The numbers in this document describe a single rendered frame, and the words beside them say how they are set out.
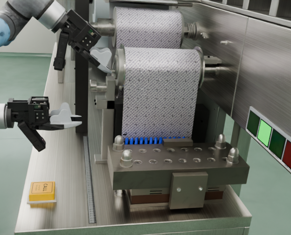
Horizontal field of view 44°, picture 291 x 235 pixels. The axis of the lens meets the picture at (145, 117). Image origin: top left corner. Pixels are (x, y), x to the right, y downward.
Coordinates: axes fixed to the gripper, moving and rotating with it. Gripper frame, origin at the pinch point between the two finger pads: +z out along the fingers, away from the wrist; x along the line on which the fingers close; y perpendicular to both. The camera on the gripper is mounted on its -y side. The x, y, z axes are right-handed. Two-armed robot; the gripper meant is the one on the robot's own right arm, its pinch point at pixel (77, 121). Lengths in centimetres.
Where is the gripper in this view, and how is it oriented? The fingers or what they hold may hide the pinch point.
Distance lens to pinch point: 111.9
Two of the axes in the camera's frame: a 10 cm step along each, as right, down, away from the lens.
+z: 9.8, -0.1, 2.0
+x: -1.9, -3.8, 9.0
